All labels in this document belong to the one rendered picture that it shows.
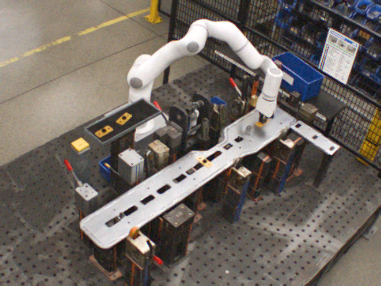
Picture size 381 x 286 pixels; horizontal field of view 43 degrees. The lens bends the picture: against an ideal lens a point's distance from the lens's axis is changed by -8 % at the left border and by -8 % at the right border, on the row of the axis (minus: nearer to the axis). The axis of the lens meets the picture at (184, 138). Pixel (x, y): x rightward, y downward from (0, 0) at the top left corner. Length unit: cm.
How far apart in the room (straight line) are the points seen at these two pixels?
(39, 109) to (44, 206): 183
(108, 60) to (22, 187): 246
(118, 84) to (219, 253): 248
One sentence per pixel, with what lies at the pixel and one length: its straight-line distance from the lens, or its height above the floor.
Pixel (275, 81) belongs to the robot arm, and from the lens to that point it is 258.
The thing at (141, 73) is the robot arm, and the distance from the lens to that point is 264.
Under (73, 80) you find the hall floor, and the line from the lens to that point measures 470.
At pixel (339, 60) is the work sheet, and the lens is 302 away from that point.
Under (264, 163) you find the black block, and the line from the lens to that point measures 259.
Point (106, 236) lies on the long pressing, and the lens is 215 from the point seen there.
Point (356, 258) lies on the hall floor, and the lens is 368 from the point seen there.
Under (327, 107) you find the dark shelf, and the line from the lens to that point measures 302.
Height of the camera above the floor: 271
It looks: 41 degrees down
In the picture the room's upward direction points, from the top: 8 degrees clockwise
